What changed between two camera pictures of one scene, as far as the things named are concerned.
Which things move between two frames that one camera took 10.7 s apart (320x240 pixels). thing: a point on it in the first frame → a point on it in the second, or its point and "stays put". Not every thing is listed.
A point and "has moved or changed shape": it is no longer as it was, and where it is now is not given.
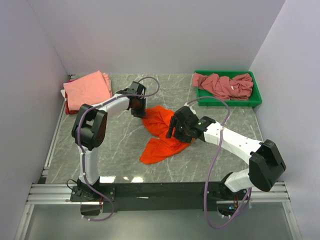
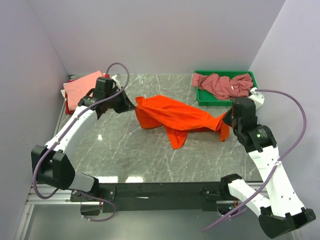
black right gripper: [174, 123] → [226, 118]
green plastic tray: [254, 100] stays put
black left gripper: [141, 114] → [126, 104]
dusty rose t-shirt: [236, 88] stays put
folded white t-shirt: [63, 91] stays put
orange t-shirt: [155, 121] has moved or changed shape
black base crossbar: [97, 198] stays put
